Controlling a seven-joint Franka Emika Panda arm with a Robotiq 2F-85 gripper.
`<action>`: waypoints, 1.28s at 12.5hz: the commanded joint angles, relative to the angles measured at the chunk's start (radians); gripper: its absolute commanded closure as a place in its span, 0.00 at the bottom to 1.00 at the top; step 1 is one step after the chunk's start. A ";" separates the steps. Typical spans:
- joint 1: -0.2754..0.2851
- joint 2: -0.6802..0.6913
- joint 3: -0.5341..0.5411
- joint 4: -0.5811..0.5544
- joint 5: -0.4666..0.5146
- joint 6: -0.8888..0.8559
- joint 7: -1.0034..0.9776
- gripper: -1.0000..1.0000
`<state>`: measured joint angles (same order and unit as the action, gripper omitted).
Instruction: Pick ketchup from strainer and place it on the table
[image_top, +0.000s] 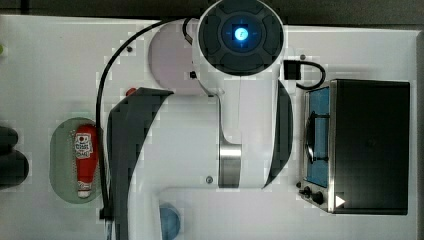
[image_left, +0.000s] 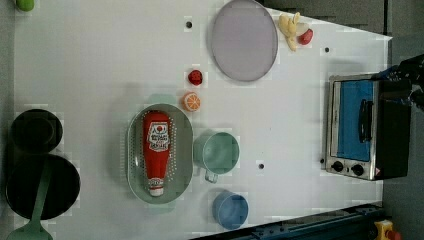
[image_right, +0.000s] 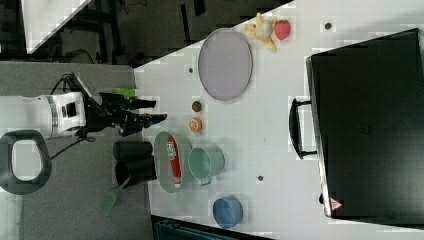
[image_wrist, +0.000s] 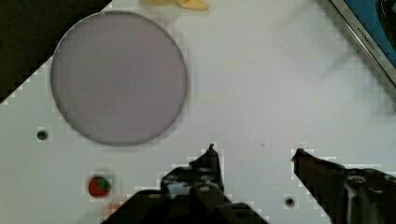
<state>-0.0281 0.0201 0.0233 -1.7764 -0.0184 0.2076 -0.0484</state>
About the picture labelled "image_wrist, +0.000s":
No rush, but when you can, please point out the small toy strawberry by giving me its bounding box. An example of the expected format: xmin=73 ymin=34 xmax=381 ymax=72
xmin=88 ymin=175 xmax=111 ymax=198

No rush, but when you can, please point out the round grey plate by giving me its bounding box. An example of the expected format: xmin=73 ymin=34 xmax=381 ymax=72
xmin=50 ymin=11 xmax=189 ymax=147

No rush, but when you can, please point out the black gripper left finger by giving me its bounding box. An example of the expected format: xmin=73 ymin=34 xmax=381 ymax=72
xmin=101 ymin=145 xmax=269 ymax=224

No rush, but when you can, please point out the peeled toy banana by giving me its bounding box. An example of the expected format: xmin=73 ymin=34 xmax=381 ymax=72
xmin=142 ymin=0 xmax=209 ymax=11

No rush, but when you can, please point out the black toaster oven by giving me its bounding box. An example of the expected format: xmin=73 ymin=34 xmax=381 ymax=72
xmin=326 ymin=0 xmax=396 ymax=84

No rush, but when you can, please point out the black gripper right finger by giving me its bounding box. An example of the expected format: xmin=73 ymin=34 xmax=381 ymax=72
xmin=291 ymin=148 xmax=396 ymax=224

